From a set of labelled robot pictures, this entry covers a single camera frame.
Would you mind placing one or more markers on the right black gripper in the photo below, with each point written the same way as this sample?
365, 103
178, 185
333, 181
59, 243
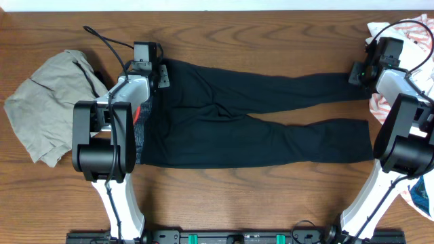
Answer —
354, 76

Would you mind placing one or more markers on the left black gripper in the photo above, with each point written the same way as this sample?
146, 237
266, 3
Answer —
163, 82

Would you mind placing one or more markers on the black leggings with red waistband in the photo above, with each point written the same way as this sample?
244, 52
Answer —
206, 118

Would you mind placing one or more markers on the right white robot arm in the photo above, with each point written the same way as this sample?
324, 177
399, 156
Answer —
403, 152

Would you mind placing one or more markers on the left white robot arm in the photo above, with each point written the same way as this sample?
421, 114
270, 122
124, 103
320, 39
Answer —
104, 149

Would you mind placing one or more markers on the white shirt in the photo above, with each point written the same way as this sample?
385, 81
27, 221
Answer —
416, 47

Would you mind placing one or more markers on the red white striped garment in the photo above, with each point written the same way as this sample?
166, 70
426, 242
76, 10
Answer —
380, 108

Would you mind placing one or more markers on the khaki folded garment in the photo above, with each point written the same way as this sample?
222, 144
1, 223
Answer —
41, 109

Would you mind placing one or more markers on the blue patterned garment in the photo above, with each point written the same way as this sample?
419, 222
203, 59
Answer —
420, 197

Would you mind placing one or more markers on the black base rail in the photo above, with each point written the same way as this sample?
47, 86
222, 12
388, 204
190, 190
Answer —
303, 235

